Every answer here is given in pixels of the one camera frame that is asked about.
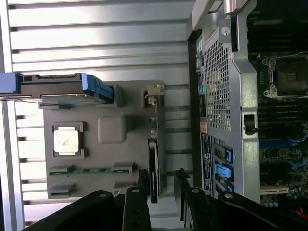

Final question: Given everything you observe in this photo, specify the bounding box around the CPU socket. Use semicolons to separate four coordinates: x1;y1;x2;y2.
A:
261;55;308;100

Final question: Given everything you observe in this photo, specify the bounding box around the green RAM stick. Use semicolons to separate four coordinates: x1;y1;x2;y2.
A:
49;168;133;174

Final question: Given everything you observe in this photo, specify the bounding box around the hard disk with blue caddy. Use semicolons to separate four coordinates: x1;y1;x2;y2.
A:
0;72;114;105

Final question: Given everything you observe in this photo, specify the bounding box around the silver CPU chip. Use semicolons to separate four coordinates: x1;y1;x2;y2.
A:
53;129;80;153

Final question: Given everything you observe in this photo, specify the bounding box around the open grey PC case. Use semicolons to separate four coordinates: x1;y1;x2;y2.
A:
187;0;308;210

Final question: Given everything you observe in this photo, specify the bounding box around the white expansion slot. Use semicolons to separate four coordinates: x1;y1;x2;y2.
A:
260;185;289;195

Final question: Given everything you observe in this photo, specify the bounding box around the grey plastic parts rack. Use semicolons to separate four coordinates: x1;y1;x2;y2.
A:
38;80;167;200

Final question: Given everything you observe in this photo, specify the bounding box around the blue expansion slot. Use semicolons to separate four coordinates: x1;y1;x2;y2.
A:
259;140;303;148

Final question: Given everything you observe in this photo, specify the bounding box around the green motherboard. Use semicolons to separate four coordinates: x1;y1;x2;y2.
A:
247;47;308;210

